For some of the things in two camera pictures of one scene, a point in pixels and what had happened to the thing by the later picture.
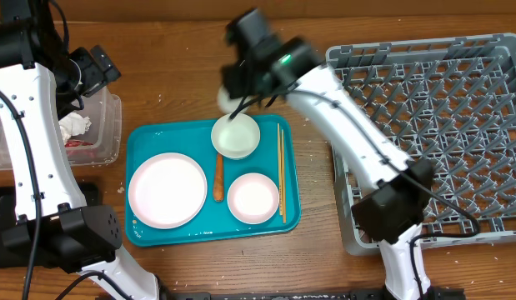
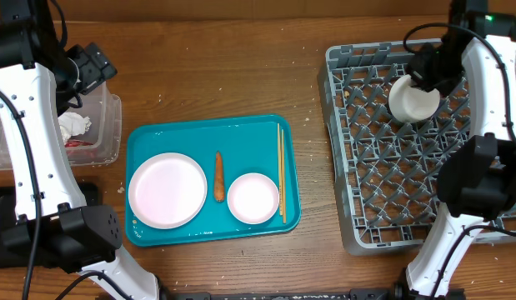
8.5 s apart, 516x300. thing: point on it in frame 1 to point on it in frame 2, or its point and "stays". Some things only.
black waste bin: (3, 212) stays
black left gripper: (97, 76) stays
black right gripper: (243, 72) to (418, 72)
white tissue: (73, 124) stays
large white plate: (168, 191) stays
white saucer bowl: (236, 138) to (412, 103)
